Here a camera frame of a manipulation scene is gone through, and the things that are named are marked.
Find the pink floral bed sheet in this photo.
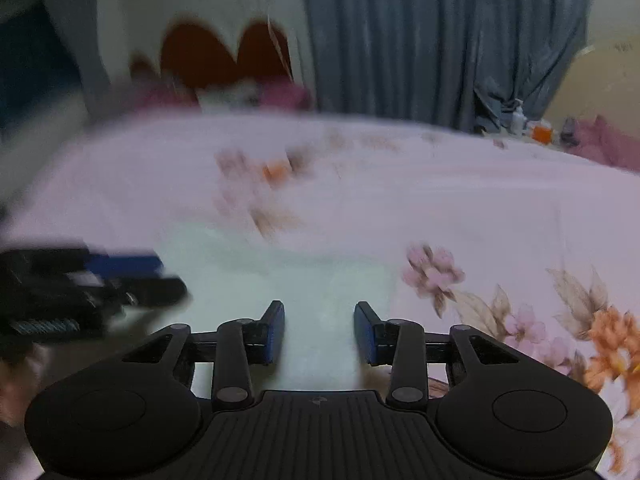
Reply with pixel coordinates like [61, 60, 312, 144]
[2, 113, 639, 479]

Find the red heart-shaped headboard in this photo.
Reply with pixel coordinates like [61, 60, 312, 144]
[129, 20, 293, 91]

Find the purple pillow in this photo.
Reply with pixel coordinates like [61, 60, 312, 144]
[567, 116, 640, 172]

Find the pile of colourful clothes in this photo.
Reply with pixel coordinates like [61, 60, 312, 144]
[100, 77, 312, 115]

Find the white bottle on nightstand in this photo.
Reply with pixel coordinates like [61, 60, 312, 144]
[509, 99, 527, 136]

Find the white knitted small garment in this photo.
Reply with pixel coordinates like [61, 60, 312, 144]
[156, 224, 395, 391]

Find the orange container on nightstand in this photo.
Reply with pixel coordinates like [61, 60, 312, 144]
[529, 122, 554, 145]

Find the cream bed headboard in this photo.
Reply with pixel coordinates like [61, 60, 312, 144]
[544, 35, 640, 138]

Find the blue-grey curtain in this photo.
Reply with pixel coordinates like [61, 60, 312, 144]
[305, 0, 590, 132]

